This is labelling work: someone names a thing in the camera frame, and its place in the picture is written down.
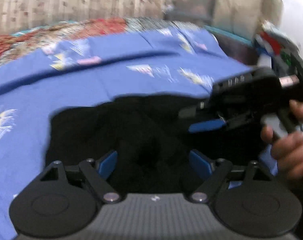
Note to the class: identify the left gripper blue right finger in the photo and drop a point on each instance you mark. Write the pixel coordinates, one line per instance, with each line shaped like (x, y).
(212, 173)

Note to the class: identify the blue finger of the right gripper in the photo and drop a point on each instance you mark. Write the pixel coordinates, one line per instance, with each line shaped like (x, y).
(208, 125)

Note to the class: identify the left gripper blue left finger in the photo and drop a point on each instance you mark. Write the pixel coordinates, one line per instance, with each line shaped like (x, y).
(96, 172)

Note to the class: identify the black pants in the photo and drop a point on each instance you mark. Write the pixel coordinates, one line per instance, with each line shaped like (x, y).
(152, 142)

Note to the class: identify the person's right hand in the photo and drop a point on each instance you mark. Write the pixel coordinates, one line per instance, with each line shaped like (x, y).
(287, 151)

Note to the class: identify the colourful clutter pile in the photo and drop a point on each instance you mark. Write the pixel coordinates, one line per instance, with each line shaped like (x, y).
(270, 42)

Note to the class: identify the beige fabric wardrobe cover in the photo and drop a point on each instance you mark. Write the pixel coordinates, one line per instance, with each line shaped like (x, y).
(246, 17)

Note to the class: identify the blue printed bedsheet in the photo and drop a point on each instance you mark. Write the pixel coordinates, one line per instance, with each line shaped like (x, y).
(88, 72)

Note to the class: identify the clear plastic storage box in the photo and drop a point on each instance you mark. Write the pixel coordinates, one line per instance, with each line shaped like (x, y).
(198, 12)

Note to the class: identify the red floral quilt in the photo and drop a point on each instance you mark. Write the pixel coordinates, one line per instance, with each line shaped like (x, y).
(16, 45)

